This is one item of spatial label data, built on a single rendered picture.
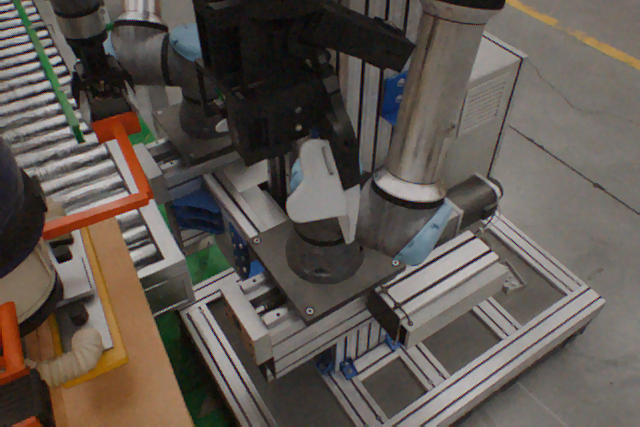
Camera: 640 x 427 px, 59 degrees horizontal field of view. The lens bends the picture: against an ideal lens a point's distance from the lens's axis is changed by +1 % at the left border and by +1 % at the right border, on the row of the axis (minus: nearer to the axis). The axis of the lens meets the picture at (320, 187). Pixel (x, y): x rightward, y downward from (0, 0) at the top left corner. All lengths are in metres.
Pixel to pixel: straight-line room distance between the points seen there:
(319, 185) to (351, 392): 1.44
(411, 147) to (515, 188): 2.04
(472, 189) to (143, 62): 0.77
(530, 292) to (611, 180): 1.05
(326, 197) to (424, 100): 0.39
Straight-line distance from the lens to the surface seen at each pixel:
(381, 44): 0.43
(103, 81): 1.09
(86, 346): 0.92
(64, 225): 1.01
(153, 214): 1.82
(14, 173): 0.85
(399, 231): 0.85
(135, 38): 1.30
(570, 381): 2.27
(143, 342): 1.12
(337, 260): 0.99
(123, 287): 1.21
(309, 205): 0.41
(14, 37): 3.03
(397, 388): 1.86
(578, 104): 3.50
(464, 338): 1.99
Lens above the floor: 1.87
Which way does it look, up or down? 44 degrees down
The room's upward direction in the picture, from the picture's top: straight up
